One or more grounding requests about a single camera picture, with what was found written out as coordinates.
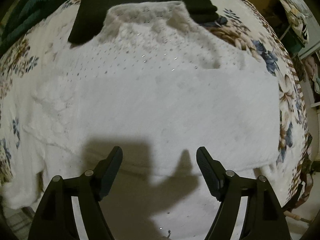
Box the white knitted sweater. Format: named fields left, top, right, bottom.
left=1, top=2, right=279, bottom=239

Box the pile of clothes on chair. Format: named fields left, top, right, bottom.
left=279, top=0, right=312, bottom=45

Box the floral bed blanket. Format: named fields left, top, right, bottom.
left=1, top=0, right=308, bottom=209

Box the white wardrobe with shelves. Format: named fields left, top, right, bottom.
left=297, top=47, right=319, bottom=130

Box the dark green plush blanket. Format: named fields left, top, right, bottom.
left=1, top=0, right=79, bottom=55

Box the brown cardboard box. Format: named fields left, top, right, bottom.
left=248, top=0, right=289, bottom=33

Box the black folded garment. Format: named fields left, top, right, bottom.
left=68, top=0, right=219, bottom=44

